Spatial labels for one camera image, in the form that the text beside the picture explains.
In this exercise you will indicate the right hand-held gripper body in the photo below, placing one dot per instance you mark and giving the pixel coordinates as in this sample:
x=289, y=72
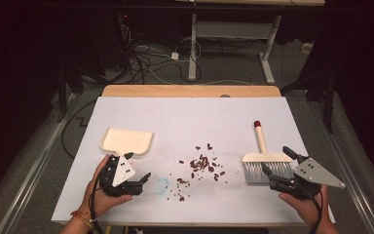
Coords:
x=313, y=174

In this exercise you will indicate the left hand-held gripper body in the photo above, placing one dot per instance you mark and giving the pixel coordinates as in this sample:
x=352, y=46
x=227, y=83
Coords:
x=123, y=170

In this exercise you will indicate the cream brush with grey bristles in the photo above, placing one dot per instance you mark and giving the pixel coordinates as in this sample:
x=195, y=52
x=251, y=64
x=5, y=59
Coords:
x=266, y=159

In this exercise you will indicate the cream dustpan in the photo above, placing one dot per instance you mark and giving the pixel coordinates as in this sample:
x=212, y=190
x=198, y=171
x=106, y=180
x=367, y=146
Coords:
x=126, y=140

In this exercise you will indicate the red beans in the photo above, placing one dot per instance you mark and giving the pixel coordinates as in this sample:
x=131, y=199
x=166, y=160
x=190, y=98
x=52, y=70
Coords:
x=203, y=164

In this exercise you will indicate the person's right hand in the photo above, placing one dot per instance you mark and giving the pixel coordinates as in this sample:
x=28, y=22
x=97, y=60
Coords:
x=306, y=208

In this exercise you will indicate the person's left hand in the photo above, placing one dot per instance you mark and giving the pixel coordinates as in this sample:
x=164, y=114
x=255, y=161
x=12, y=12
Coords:
x=102, y=201

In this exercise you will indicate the black metal stand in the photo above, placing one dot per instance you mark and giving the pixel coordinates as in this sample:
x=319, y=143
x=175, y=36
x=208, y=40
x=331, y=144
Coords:
x=329, y=104

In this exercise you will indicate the white foam board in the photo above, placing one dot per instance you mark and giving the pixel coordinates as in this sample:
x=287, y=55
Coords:
x=191, y=120

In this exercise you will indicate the wooden table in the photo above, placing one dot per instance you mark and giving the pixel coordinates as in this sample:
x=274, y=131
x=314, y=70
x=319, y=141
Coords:
x=175, y=91

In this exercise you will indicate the small white box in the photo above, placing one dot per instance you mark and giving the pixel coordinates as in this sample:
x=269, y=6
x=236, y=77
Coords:
x=307, y=47

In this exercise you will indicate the white power adapter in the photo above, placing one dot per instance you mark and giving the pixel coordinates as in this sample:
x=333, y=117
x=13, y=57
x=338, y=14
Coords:
x=174, y=56

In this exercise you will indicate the white desk with metal legs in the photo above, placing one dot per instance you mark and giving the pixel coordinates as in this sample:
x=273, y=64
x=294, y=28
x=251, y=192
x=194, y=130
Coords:
x=233, y=30

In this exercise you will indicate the metal floor rail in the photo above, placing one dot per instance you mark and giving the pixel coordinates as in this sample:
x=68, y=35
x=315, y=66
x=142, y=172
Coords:
x=35, y=162
x=347, y=169

